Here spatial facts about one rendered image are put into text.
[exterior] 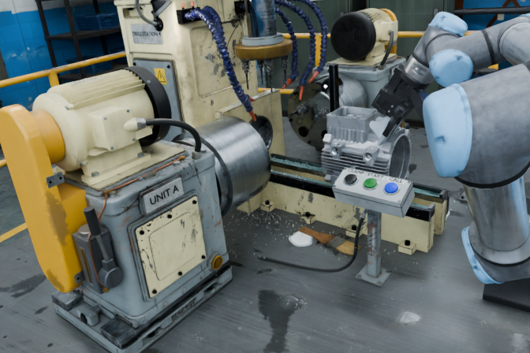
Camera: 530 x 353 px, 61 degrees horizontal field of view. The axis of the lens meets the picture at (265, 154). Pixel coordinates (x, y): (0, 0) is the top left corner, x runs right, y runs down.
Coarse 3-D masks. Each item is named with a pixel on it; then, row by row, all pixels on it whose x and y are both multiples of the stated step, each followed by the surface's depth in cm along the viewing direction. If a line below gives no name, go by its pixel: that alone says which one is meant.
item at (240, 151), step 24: (216, 120) 127; (240, 120) 127; (192, 144) 114; (216, 144) 115; (240, 144) 119; (264, 144) 125; (216, 168) 113; (240, 168) 117; (264, 168) 124; (240, 192) 118
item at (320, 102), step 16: (320, 80) 161; (352, 80) 166; (304, 96) 163; (320, 96) 159; (352, 96) 161; (288, 112) 171; (304, 112) 165; (320, 112) 158; (304, 128) 168; (320, 128) 164; (320, 144) 167
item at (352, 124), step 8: (336, 112) 133; (344, 112) 135; (352, 112) 135; (360, 112) 133; (368, 112) 131; (376, 112) 127; (328, 120) 129; (336, 120) 128; (344, 120) 126; (352, 120) 125; (360, 120) 123; (368, 120) 124; (328, 128) 130; (336, 128) 128; (344, 128) 127; (352, 128) 126; (360, 128) 124; (368, 128) 125; (336, 136) 130; (344, 136) 128; (352, 136) 126; (360, 136) 124
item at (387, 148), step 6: (408, 132) 127; (324, 138) 130; (330, 138) 129; (330, 144) 130; (384, 144) 119; (390, 144) 119; (384, 150) 119; (390, 150) 119; (408, 174) 133; (330, 180) 133
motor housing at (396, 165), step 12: (372, 132) 125; (396, 132) 121; (348, 144) 127; (360, 144) 125; (372, 144) 123; (396, 144) 132; (408, 144) 130; (324, 156) 130; (336, 156) 127; (348, 156) 126; (360, 156) 123; (384, 156) 120; (396, 156) 134; (408, 156) 132; (324, 168) 131; (336, 168) 128; (348, 168) 125; (360, 168) 124; (372, 168) 121; (384, 168) 119; (396, 168) 134; (408, 168) 132
